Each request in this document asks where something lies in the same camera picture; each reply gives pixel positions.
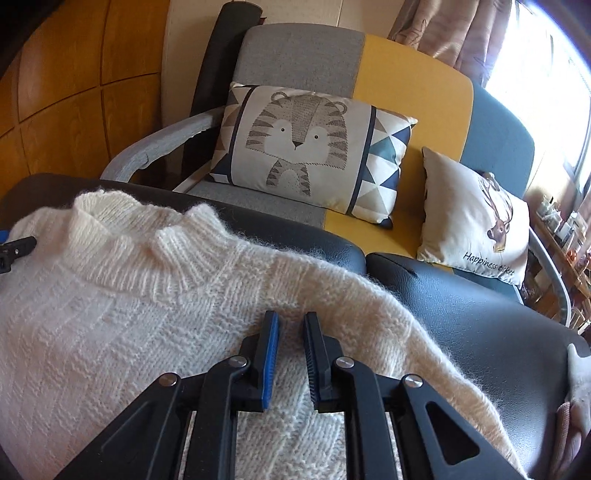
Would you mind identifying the grey yellow blue sofa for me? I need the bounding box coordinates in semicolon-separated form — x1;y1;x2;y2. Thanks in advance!
99;23;573;333

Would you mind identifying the cluttered wooden shelf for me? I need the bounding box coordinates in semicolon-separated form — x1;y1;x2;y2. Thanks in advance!
526;194;591;333

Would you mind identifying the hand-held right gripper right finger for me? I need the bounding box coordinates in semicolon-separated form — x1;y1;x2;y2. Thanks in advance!
302;311;529;480

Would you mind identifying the patterned curtain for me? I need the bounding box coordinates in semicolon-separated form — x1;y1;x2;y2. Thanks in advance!
388;0;522;88

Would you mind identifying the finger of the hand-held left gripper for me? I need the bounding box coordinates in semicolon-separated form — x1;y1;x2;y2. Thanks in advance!
0;230;38;276

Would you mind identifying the white knit sweater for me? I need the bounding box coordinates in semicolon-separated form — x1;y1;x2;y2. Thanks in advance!
0;187;527;480

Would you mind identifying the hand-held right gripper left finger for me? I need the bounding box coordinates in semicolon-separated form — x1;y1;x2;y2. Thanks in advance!
55;310;281;480

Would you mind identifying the deer print pillow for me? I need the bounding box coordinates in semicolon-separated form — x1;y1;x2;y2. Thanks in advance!
416;147;532;289

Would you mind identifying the wooden panelled wardrobe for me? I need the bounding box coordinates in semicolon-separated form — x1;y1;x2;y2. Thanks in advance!
0;0;171;217

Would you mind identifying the black leather massage table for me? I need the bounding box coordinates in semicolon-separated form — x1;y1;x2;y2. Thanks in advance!
0;173;591;480

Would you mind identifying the tiger print pillow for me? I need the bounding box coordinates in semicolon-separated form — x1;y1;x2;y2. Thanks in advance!
209;82;419;230

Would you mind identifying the pink garment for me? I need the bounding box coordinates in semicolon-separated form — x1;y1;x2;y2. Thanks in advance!
556;401;591;480

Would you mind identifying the bright window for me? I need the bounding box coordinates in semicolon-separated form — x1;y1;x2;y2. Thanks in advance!
485;0;591;185

